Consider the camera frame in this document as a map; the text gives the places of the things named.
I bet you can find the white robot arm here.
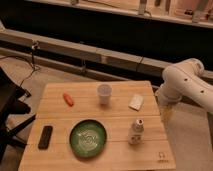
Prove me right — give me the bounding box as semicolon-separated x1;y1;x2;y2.
156;58;213;123

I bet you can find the black remote control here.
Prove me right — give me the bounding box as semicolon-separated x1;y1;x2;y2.
38;126;53;150

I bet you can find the green round plate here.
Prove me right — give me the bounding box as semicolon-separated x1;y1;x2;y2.
69;119;107;158

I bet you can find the black chair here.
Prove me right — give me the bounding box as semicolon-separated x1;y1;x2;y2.
0;67;35;162

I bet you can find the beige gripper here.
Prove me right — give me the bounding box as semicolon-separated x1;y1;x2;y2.
160;104;173;125

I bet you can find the orange carrot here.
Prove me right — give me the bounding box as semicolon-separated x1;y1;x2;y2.
63;93;74;107

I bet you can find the white plastic bottle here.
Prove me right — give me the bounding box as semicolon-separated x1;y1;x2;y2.
128;119;144;145

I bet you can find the translucent plastic cup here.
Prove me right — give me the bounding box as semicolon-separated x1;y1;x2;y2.
97;84;112;105

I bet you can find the wooden slatted table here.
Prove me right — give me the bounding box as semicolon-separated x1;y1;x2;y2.
18;81;176;171

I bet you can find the black floor cable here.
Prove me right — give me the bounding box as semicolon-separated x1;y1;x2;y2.
0;41;42;88

